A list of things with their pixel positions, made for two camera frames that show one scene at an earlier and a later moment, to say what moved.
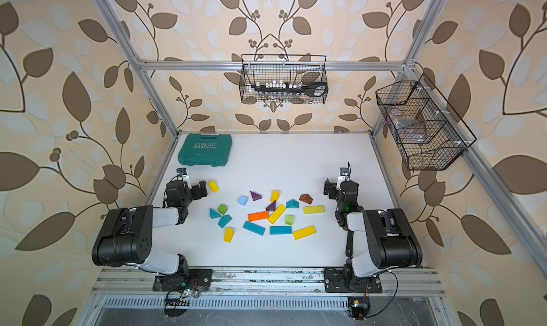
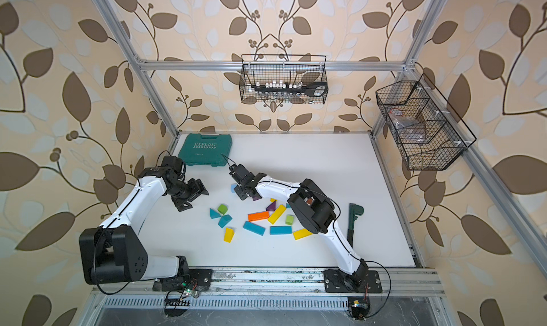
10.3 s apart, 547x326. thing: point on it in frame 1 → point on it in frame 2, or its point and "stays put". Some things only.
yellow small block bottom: (228, 235) stays put
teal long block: (275, 230) stays put
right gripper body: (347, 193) → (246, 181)
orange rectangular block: (258, 216) stays put
